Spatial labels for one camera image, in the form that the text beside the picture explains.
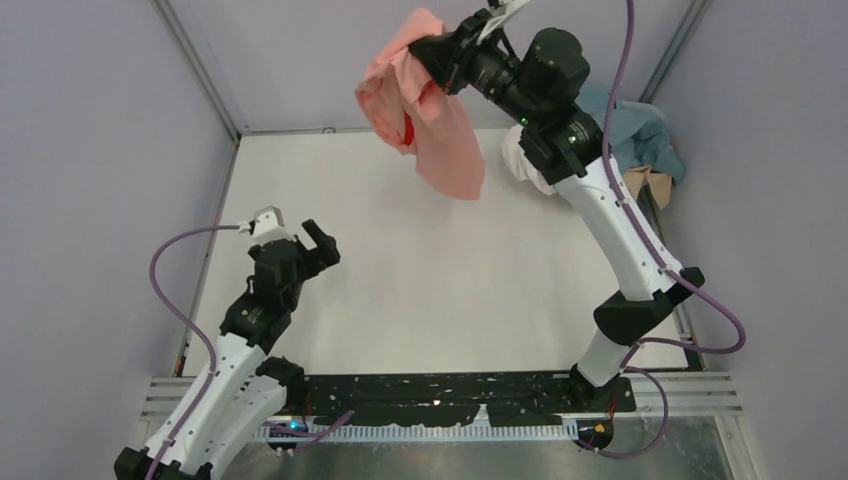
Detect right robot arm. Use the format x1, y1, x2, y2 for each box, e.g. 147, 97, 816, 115
409, 2, 704, 408

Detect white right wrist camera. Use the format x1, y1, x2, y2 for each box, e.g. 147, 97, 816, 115
476, 0, 530, 45

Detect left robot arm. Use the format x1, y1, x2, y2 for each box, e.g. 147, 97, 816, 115
114, 209, 341, 479

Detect beige t-shirt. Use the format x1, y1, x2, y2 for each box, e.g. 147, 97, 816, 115
622, 166, 673, 209

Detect pink t-shirt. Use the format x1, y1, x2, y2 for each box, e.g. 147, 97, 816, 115
355, 8, 485, 201

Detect white slotted cable duct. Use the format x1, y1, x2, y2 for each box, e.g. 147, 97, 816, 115
254, 422, 581, 444

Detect left aluminium corner post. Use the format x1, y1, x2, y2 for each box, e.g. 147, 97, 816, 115
151, 0, 241, 145

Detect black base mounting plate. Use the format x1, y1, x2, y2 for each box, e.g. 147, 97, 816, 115
284, 371, 636, 428

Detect white t-shirt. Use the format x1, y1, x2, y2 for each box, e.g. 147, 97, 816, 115
501, 125, 557, 196

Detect right aluminium corner post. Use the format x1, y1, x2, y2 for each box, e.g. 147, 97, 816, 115
639, 0, 713, 104

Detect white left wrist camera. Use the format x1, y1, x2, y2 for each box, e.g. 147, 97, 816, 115
238, 206, 296, 245

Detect blue t-shirt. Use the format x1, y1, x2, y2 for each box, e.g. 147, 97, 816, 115
576, 87, 685, 183

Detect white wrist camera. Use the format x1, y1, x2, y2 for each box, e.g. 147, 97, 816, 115
238, 206, 296, 245
476, 0, 530, 45

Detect aluminium corner post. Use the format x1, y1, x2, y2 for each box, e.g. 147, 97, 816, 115
151, 0, 241, 145
639, 0, 713, 104

